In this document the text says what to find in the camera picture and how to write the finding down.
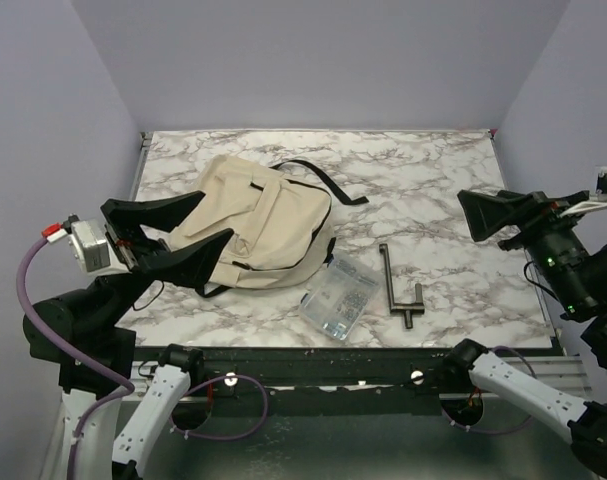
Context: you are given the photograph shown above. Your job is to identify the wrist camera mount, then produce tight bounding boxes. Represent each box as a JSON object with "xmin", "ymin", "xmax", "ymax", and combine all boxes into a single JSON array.
[
  {"xmin": 562, "ymin": 167, "xmax": 607, "ymax": 217},
  {"xmin": 41, "ymin": 215, "xmax": 130, "ymax": 277}
]

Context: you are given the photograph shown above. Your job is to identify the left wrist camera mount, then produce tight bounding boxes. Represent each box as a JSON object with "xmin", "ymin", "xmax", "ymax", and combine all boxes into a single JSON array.
[{"xmin": 41, "ymin": 215, "xmax": 130, "ymax": 277}]

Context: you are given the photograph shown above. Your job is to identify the dark metal T-handle tool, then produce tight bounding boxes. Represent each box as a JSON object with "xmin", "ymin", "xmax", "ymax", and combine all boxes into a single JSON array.
[{"xmin": 377, "ymin": 242, "xmax": 427, "ymax": 331}]

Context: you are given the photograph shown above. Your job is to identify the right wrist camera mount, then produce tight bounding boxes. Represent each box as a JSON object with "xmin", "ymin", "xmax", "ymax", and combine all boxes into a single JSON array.
[{"xmin": 562, "ymin": 167, "xmax": 607, "ymax": 217}]

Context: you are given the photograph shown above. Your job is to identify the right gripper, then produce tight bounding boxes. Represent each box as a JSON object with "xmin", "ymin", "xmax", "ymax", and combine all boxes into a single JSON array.
[{"xmin": 456, "ymin": 185, "xmax": 596, "ymax": 313}]

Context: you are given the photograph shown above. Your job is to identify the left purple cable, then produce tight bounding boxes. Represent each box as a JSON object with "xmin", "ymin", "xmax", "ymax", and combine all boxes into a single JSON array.
[{"xmin": 15, "ymin": 238, "xmax": 270, "ymax": 480}]

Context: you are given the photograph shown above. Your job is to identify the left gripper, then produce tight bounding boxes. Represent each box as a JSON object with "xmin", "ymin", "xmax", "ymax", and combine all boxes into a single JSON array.
[{"xmin": 91, "ymin": 188, "xmax": 234, "ymax": 328}]

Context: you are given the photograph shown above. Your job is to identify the clear plastic parts box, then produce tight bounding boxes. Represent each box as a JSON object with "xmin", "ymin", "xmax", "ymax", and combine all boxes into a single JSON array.
[{"xmin": 298, "ymin": 253, "xmax": 382, "ymax": 342}]

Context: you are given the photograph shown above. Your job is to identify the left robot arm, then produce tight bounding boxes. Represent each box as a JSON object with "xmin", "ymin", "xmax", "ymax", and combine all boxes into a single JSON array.
[{"xmin": 16, "ymin": 192, "xmax": 233, "ymax": 479}]

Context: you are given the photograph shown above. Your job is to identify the cream canvas backpack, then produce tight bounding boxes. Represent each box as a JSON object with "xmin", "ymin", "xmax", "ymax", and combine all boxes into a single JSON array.
[{"xmin": 168, "ymin": 155, "xmax": 369, "ymax": 298}]

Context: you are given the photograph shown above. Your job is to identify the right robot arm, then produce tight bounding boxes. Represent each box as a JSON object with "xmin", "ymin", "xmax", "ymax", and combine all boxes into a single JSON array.
[{"xmin": 440, "ymin": 190, "xmax": 607, "ymax": 479}]

